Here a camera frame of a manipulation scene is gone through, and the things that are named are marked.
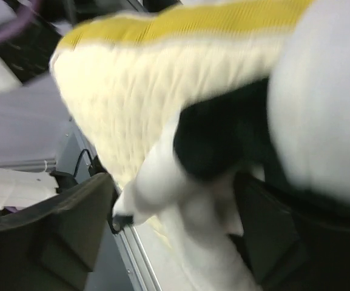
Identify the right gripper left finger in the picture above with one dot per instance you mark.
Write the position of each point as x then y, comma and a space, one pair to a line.
53, 245

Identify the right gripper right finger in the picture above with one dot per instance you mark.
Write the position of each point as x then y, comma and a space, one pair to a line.
290, 244

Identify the black white checkered pillowcase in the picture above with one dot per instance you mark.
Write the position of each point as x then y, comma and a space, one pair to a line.
295, 123

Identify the white pillow yellow edge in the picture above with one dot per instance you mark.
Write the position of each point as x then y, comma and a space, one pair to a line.
123, 76

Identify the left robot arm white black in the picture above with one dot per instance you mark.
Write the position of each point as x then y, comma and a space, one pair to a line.
28, 41

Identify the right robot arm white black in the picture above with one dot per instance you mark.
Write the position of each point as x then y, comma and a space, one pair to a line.
23, 190

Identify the aluminium mounting rail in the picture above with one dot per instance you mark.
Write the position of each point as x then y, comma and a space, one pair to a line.
122, 263

